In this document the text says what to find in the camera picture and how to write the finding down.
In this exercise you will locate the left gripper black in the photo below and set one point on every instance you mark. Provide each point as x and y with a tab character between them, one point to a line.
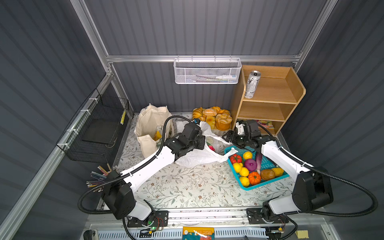
200	138

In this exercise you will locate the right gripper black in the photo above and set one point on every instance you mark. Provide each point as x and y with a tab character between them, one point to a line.
233	139

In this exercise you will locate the pink dragon fruit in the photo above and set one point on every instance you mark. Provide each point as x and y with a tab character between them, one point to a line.
211	147

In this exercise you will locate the white plastic grocery bag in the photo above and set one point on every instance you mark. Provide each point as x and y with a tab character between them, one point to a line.
223	150

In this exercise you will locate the cream canvas tote bag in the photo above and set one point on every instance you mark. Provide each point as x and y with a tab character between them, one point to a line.
150	120

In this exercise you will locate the silver can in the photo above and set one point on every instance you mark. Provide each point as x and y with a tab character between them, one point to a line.
252	83
160	129

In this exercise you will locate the yellow snack packet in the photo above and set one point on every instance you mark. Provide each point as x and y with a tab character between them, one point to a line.
157	136

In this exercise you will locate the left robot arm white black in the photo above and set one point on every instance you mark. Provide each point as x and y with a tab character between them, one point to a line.
119	188

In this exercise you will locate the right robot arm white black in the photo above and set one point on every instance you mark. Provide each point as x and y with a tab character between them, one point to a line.
312	188

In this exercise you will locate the yellow lemon top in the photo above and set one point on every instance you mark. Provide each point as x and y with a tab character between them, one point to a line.
247	155

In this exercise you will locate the yellow lemon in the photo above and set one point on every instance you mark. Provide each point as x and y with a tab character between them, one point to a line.
244	181
247	155
244	172
238	167

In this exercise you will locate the pink snack packet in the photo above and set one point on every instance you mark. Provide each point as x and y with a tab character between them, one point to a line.
267	124

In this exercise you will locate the purple eggplant toy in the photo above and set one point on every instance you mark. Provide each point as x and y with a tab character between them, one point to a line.
258	160

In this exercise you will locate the red tomato toy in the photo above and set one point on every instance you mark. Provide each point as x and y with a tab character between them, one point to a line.
235	158

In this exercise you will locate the bread rolls cluster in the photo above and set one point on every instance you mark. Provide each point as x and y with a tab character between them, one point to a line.
217	118

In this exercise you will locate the purple onion toy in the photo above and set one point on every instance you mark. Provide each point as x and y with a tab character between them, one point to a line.
251	165

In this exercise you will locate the yellow lemon upper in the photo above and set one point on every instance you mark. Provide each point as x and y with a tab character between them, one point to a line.
238	167

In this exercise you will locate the yellow lemon middle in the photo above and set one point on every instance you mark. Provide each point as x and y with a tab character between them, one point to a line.
244	172

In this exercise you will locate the orange pumpkin toy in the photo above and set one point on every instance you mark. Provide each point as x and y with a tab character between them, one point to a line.
254	178

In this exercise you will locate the brown kiwi toy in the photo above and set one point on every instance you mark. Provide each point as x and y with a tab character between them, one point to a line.
267	174

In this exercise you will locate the wooden shelf unit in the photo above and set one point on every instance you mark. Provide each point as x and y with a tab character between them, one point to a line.
277	95

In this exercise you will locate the yellow lemon lower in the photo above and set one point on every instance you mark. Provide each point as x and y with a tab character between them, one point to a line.
244	181

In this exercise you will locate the floral table mat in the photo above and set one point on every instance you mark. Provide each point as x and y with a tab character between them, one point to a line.
205	186

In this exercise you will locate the yellow orange mango toy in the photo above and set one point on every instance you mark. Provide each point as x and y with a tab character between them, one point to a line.
278	172

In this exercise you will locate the toothpaste tube in basket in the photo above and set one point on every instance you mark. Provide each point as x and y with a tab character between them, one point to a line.
228	78

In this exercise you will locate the colourful book at front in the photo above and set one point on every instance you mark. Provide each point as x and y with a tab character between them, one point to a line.
198	233

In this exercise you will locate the coloured pencils bundle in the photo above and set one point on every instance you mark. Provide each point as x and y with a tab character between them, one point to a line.
99	176

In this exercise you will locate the yellow sticky note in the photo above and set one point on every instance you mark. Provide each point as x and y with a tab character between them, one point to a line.
302	234

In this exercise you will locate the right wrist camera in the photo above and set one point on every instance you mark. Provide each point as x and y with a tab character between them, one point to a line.
240	129

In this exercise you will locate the white wire wall basket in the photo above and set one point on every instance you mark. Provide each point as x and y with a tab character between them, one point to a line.
202	71

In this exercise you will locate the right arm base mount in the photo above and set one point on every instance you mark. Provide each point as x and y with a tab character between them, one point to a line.
256	216

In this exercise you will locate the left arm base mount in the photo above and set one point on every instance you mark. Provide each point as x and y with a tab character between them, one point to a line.
157	219

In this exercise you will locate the black wire wall basket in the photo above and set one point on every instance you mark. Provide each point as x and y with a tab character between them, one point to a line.
98	131

